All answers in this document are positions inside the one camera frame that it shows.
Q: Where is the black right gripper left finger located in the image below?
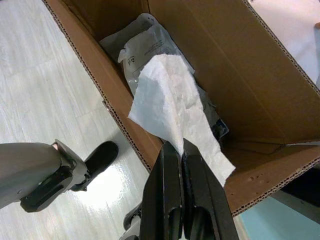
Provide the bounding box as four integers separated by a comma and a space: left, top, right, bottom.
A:
139, 142, 186, 240

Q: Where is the white paper tissue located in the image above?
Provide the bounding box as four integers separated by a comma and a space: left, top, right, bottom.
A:
127, 54, 237, 188

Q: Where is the grey robot right leg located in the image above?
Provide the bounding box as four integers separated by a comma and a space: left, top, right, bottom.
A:
119, 202, 147, 240

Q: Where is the white cloth sheet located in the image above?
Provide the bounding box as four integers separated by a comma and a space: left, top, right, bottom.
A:
249, 0, 320, 86

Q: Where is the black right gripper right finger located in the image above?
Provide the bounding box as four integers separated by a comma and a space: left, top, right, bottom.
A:
181, 138, 240, 240

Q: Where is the brown cardboard box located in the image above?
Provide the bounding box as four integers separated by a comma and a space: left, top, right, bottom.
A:
41, 0, 320, 218

